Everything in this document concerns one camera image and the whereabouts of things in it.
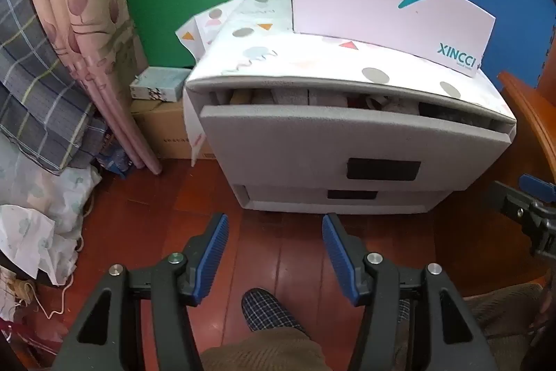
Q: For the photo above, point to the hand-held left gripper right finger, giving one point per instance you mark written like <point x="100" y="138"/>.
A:
<point x="339" y="258"/>

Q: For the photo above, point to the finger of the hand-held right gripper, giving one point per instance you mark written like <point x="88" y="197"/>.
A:
<point x="538" y="186"/>
<point x="504" y="197"/>

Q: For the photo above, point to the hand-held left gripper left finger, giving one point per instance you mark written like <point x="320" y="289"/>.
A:
<point x="213" y="253"/>

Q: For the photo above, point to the white drawer cabinet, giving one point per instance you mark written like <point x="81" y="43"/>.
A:
<point x="434" y="203"/>

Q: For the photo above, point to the small grey drawer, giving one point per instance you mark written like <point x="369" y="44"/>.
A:
<point x="282" y="197"/>

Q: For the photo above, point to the orange wooden chair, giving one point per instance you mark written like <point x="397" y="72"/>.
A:
<point x="532" y="110"/>

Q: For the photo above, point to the plaid slipper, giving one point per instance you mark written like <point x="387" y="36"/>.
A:
<point x="269" y="310"/>

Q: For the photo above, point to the person's left leg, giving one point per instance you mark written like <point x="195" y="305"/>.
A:
<point x="260" y="351"/>

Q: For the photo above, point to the person's leg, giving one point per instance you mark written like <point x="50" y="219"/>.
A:
<point x="260" y="351"/>
<point x="504" y="310"/>

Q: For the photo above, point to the person's right leg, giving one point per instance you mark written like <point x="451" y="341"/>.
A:
<point x="504" y="310"/>

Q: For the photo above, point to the blue plastic packet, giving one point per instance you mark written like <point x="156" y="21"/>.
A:
<point x="115" y="160"/>

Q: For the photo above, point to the brown cardboard box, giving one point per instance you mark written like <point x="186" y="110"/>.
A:
<point x="160" y="127"/>

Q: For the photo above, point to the light blue tissue box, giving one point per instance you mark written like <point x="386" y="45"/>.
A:
<point x="158" y="84"/>

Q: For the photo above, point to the white floral cloth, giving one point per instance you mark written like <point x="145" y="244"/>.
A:
<point x="39" y="201"/>

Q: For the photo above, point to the grey plaid blanket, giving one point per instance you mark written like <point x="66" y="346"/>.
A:
<point x="34" y="93"/>

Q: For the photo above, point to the pink floral curtain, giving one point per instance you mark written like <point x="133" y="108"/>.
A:
<point x="87" y="27"/>

